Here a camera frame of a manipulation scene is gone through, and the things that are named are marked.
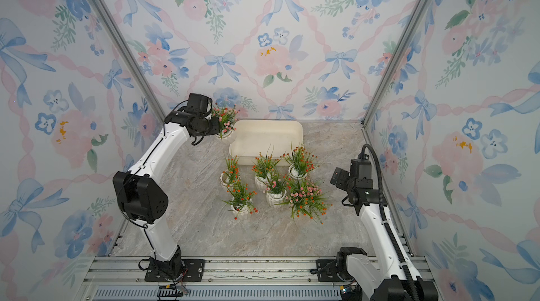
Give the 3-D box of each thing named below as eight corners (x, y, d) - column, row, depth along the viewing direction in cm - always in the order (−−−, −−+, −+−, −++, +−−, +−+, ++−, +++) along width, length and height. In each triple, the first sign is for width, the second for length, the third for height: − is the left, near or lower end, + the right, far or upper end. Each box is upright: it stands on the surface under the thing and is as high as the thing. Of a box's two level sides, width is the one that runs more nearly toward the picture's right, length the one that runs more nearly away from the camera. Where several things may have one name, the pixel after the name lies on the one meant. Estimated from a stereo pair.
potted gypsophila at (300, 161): (279, 175, 101) (280, 155, 88) (290, 162, 106) (293, 142, 93) (302, 191, 96) (306, 172, 83) (313, 176, 101) (319, 156, 88)
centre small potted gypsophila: (264, 208, 90) (263, 194, 79) (264, 189, 95) (263, 173, 85) (285, 208, 90) (287, 194, 79) (284, 189, 95) (286, 173, 85)
